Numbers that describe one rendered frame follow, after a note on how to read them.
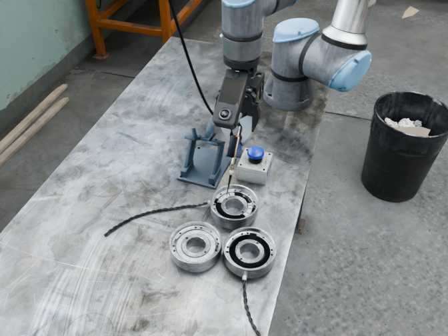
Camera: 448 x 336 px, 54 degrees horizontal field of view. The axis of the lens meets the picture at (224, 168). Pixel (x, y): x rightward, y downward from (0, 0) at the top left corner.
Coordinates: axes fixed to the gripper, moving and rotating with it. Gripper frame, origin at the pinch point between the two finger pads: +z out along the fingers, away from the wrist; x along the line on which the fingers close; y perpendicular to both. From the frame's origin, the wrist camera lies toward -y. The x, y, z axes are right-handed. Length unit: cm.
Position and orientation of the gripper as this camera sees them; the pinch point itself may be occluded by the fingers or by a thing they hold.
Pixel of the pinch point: (236, 141)
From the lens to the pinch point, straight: 96.3
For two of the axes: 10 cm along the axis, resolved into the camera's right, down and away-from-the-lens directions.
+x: -9.4, -2.3, 2.5
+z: 0.0, 7.3, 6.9
